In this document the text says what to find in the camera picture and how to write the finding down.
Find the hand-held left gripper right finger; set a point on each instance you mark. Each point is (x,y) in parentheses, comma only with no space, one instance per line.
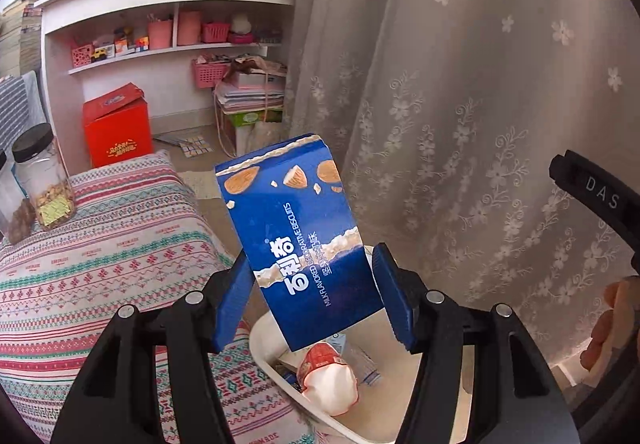
(395,299)

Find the red white snack packet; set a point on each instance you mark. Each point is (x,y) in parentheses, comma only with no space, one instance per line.
(330,379)

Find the stack of papers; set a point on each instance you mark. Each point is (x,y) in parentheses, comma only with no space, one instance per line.
(250,91)

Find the stack of books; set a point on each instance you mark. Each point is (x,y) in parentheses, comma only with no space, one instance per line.
(20,34)

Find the red cardboard box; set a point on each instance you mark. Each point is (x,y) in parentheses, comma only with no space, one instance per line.
(117,129)

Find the person's right hand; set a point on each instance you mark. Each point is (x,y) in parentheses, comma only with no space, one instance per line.
(620,324)

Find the colourful grid sheet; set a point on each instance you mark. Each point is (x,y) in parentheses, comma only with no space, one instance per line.
(187,145)

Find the blue biscuit box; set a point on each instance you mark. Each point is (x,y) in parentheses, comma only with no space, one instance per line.
(300,234)

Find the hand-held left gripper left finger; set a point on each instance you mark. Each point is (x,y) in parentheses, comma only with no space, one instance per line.
(232,304)

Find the patterned printed blanket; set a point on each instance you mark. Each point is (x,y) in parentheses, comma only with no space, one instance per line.
(110,234)

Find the small pink basket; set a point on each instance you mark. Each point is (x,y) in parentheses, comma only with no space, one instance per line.
(216,33)

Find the yellow toy car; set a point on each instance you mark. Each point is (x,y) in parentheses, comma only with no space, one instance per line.
(99,55)

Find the large pink basket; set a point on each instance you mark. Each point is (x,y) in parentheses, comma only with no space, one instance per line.
(210,75)

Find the white plastic bin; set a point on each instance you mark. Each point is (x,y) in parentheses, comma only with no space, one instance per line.
(440,394)

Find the pink storage bin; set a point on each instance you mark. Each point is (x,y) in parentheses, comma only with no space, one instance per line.
(190,29)

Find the grey striped cushion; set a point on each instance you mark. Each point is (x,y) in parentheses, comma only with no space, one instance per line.
(17,104)

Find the white plush toy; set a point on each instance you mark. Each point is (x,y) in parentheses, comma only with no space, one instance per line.
(242,24)

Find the large clear jar black lid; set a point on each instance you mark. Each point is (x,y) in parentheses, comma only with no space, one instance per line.
(47,184)

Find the blue toothpaste box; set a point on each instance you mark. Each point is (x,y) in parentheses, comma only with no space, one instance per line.
(290,376)

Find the white lace curtain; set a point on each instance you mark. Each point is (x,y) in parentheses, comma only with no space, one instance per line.
(450,74)

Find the small clear jar black lid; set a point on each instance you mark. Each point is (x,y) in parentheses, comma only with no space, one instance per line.
(15,219)

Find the green tissue box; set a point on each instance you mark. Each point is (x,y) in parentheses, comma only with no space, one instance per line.
(250,118)

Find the clear plastic wrapper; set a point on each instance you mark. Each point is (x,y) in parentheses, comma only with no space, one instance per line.
(362,364)

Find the pink lattice basket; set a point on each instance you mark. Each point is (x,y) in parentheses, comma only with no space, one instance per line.
(82,56)

